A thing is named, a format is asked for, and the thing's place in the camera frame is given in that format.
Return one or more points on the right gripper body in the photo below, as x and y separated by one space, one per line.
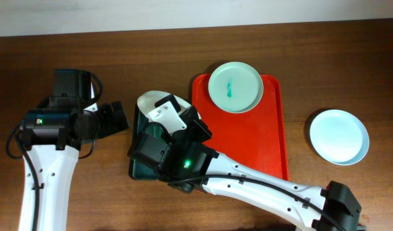
198 129

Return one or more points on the dark green water tray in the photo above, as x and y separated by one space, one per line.
138 171

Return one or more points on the mint green plate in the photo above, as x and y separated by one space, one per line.
235 87

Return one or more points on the white plate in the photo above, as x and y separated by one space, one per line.
170 116

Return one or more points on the red plastic tray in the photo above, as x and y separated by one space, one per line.
256 138

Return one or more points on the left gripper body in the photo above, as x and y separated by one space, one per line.
105 122

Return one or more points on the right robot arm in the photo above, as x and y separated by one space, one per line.
180 159

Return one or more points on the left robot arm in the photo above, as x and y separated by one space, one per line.
50 138

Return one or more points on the light blue plate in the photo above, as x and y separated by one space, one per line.
339 137

